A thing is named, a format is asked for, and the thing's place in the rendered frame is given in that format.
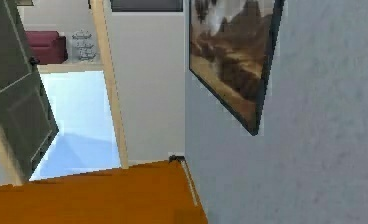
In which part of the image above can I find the dark red sofa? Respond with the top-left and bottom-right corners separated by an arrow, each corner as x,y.
25,30 -> 69,65

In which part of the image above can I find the dark green room door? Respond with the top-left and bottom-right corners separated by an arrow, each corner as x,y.
0,0 -> 60,183

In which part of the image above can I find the brown landscape painting black frame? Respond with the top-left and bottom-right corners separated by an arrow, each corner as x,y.
188,0 -> 286,137

